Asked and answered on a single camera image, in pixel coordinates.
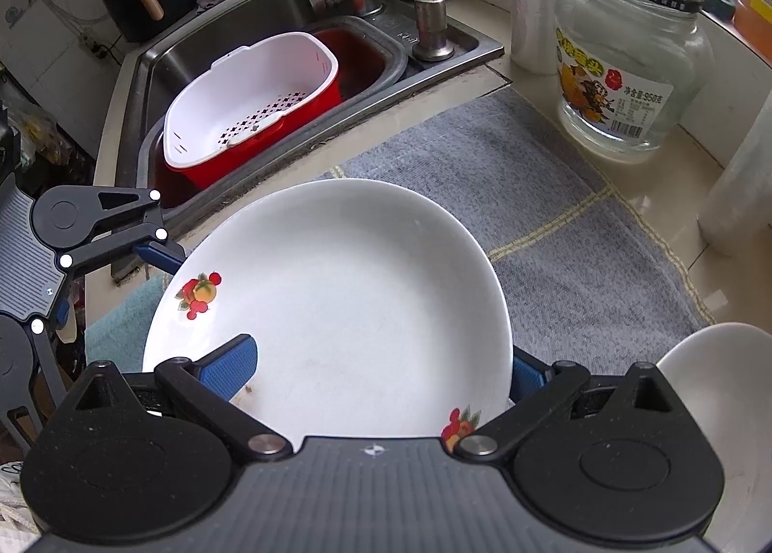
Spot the white bowl with pink flowers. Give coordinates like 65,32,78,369
656,322,772,553

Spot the glass jar with yellow-green lid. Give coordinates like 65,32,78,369
555,0,716,154

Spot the grey and teal checked towel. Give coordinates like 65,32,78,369
84,87,718,385

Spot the white plastic colander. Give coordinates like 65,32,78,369
164,32,339,168

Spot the metal sink knob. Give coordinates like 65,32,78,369
412,0,456,62

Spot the tall plastic wrap roll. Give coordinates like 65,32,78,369
696,107,772,257

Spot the white plate with fruit print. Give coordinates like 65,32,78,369
141,179,515,454

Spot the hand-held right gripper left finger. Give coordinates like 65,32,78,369
72,334,289,465

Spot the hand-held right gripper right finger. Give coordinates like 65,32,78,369
454,355,676,463

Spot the stainless steel sink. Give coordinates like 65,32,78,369
114,0,504,216

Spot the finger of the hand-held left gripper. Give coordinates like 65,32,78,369
60,188,189,277
0,319,72,458

